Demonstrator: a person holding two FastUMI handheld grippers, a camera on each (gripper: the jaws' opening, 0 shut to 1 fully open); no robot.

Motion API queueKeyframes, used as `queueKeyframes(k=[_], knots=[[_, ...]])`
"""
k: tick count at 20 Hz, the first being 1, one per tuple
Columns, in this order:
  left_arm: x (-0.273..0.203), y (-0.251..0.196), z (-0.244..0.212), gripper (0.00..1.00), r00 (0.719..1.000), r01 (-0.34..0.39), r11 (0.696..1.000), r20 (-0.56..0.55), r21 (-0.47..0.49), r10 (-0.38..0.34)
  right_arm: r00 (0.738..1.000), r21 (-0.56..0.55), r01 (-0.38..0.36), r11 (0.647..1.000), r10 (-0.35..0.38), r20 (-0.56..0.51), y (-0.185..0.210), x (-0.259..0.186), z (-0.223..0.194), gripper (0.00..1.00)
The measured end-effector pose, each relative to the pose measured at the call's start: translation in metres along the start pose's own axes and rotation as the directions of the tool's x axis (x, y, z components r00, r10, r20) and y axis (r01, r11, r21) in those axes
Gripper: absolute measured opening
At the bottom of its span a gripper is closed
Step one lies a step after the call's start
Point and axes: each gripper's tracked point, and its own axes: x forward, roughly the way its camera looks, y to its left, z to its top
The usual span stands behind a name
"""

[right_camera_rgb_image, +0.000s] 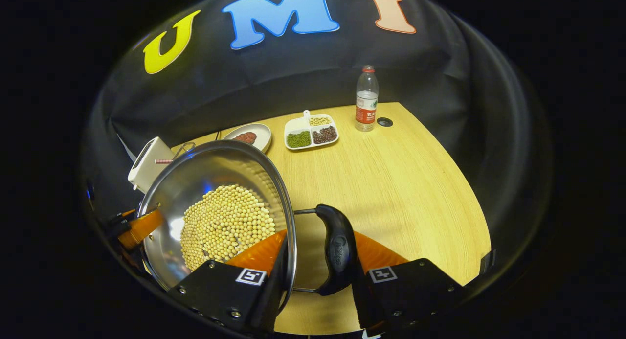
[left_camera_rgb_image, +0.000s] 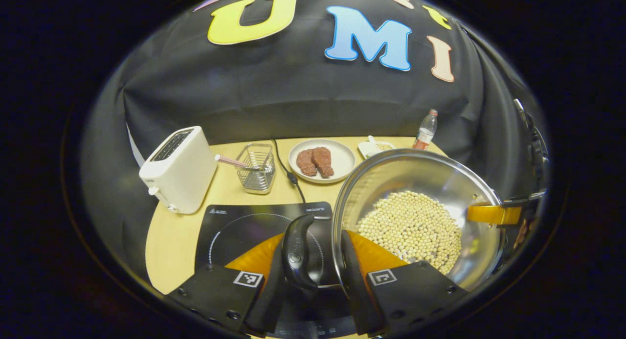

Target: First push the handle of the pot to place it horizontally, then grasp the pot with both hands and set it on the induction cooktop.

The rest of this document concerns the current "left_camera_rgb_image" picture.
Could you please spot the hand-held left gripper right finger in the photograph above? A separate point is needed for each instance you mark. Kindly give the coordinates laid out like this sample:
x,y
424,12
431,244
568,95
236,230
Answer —
x,y
354,290

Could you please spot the black induction cooktop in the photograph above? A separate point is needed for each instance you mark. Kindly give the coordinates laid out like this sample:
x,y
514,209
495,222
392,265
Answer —
x,y
234,231

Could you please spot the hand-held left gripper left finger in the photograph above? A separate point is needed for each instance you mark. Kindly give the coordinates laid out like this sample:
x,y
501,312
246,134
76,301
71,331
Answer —
x,y
266,300

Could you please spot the stainless steel pot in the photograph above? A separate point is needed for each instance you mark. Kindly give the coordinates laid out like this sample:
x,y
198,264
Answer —
x,y
415,172

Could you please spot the red meat piece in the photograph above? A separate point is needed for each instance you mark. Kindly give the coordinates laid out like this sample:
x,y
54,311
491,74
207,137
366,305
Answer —
x,y
324,162
306,163

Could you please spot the heap of soybeans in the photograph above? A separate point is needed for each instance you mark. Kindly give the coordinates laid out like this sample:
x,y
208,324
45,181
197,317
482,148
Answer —
x,y
411,226

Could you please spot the pink striped stick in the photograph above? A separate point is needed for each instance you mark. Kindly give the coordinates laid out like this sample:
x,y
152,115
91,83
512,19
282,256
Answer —
x,y
230,160

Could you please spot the white divided dish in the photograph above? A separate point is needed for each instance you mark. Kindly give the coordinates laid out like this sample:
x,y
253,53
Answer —
x,y
367,148

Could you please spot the small heap of yellow beans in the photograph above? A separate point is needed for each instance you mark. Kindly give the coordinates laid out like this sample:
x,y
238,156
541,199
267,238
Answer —
x,y
385,146

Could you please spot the white toaster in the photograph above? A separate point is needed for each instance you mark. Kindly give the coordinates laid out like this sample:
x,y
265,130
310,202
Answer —
x,y
181,177

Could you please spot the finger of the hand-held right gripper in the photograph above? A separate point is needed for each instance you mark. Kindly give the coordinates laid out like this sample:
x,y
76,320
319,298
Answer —
x,y
494,214
523,200

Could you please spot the clear plastic water bottle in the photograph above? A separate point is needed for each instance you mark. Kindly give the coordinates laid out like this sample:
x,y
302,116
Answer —
x,y
426,131

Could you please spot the white oval plate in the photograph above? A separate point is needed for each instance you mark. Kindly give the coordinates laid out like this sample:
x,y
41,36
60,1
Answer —
x,y
342,158

